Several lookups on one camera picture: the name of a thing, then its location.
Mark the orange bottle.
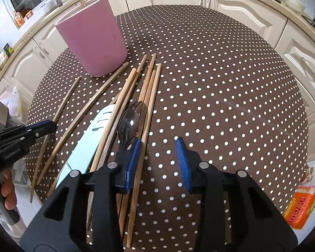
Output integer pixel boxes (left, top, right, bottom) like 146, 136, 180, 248
14, 10, 25, 28

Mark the white bowl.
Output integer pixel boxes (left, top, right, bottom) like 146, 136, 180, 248
281, 0, 306, 13

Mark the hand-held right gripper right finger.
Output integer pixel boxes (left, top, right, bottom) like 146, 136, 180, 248
175, 136, 298, 252

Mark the light blue knife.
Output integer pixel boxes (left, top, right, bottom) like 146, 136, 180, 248
55, 104, 116, 189

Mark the pink cup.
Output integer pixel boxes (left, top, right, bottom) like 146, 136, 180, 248
55, 0, 128, 77

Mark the person's left hand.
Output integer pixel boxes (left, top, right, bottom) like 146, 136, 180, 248
0, 168, 17, 210

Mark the round polka dot table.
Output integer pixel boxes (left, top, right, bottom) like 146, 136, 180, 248
24, 5, 310, 252

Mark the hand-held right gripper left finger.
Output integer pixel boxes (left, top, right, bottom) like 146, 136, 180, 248
20, 138, 142, 252

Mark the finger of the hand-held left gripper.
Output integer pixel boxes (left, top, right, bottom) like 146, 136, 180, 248
21, 120, 57, 133
18, 130, 55, 148

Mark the orange package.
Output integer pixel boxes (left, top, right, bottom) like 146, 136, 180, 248
283, 185, 315, 229

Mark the pile of wooden chopsticks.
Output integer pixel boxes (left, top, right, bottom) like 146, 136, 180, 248
30, 53, 163, 248

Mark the white plastic bag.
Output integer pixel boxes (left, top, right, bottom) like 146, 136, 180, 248
0, 86, 23, 118

